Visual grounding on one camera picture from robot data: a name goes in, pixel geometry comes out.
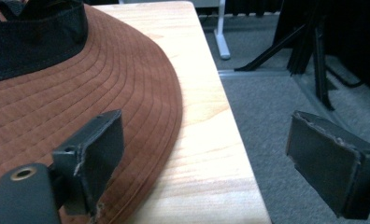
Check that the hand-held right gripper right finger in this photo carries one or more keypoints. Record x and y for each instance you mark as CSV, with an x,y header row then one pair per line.
x,y
326,161

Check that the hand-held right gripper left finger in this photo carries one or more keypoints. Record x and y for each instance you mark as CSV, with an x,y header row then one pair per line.
x,y
94,155

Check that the brown brimmed hat black band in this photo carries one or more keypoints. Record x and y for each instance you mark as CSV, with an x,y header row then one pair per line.
x,y
80,102

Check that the black tripod stand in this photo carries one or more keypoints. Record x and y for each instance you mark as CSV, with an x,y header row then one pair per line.
x,y
310,53

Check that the white table leg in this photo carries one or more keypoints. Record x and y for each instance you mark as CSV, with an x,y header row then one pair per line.
x,y
221,34

